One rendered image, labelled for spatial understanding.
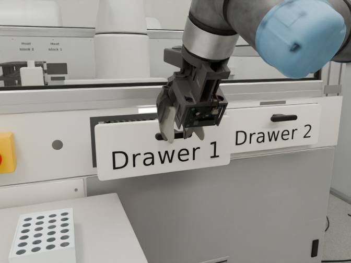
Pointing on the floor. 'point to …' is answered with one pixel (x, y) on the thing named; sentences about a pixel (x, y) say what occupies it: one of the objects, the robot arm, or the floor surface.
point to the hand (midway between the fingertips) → (175, 131)
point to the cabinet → (214, 207)
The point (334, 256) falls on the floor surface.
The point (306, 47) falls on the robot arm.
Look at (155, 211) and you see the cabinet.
